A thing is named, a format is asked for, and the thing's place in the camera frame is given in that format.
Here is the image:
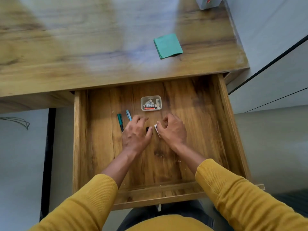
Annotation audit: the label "person's right hand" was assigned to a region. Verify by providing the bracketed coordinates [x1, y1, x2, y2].
[156, 113, 188, 151]

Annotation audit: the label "person's left hand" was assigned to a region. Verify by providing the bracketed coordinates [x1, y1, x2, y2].
[121, 115, 153, 155]

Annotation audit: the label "person's left forearm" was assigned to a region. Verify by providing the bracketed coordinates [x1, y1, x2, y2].
[28, 147, 145, 231]

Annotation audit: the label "person's right forearm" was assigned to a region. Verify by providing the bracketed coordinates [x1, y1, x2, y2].
[171, 143, 308, 231]

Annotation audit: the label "wooden drawer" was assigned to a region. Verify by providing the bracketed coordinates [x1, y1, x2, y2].
[72, 73, 265, 211]

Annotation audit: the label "clear plastic container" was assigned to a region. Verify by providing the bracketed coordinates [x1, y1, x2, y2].
[141, 95, 163, 112]

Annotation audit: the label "dark trousers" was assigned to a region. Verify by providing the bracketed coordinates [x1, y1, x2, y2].
[116, 200, 215, 231]

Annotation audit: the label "green sticky note pad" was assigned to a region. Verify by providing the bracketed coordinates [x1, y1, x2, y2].
[154, 34, 183, 60]

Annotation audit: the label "yellow sweater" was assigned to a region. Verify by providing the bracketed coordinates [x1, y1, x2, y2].
[125, 214, 214, 231]

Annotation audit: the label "wooden desk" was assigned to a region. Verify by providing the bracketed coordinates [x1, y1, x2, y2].
[0, 0, 251, 114]

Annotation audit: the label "black desk leg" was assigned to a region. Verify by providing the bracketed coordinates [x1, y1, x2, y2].
[39, 108, 56, 222]

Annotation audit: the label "white cabinet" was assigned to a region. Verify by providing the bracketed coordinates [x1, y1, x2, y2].
[225, 0, 308, 114]

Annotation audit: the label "white tissue box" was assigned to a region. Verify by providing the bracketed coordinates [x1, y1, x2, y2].
[194, 0, 225, 10]

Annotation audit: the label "thin dark cable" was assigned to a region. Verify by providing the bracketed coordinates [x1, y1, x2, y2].
[0, 117, 30, 130]

